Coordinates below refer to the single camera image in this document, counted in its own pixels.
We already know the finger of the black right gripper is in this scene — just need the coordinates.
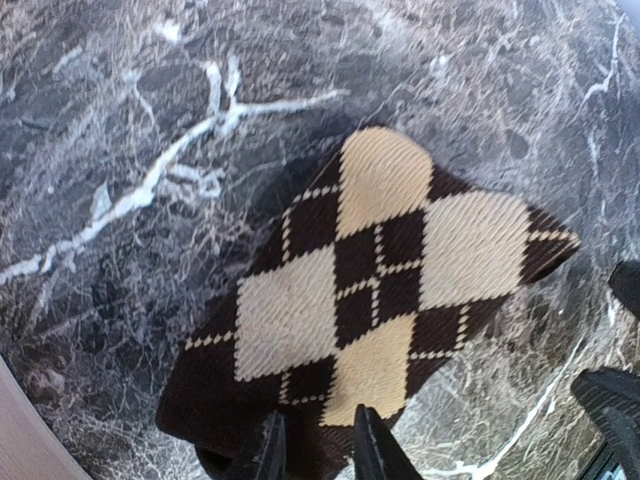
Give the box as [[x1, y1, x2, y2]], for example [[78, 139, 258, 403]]
[[571, 367, 639, 478], [608, 260, 640, 320]]

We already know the brown argyle sock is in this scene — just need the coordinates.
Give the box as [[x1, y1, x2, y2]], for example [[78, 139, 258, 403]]
[[156, 125, 580, 479]]

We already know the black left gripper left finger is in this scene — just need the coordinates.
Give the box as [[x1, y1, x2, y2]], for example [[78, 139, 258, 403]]
[[252, 412, 286, 480]]

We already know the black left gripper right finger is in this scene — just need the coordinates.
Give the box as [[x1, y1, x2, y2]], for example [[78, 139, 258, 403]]
[[354, 404, 422, 480]]

